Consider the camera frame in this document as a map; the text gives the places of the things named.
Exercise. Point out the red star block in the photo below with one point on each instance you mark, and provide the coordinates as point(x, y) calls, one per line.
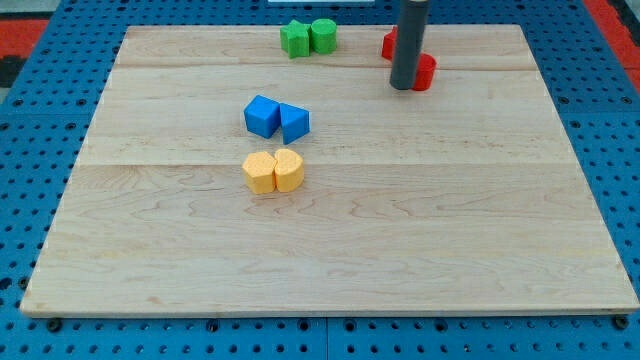
point(388, 44)

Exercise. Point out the red circle block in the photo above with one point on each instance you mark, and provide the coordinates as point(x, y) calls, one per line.
point(425, 72)

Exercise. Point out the green star block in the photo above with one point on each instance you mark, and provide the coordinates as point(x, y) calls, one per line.
point(295, 39)

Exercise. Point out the green circle block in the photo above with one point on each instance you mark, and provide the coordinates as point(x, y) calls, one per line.
point(323, 36)

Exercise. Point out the yellow heart block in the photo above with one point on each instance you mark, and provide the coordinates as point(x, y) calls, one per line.
point(289, 170)

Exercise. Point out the yellow pentagon block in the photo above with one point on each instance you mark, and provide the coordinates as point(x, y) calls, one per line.
point(259, 172)

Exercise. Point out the blue triangle block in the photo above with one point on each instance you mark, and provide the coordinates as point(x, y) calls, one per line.
point(295, 122)

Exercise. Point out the blue cube block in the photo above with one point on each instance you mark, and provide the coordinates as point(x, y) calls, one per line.
point(262, 116)

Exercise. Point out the light wooden board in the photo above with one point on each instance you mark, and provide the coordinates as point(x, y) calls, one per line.
point(463, 200)

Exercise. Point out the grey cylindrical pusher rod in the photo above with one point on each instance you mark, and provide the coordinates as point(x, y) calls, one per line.
point(413, 15)

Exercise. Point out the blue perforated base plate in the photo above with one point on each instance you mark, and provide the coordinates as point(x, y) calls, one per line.
point(46, 114)

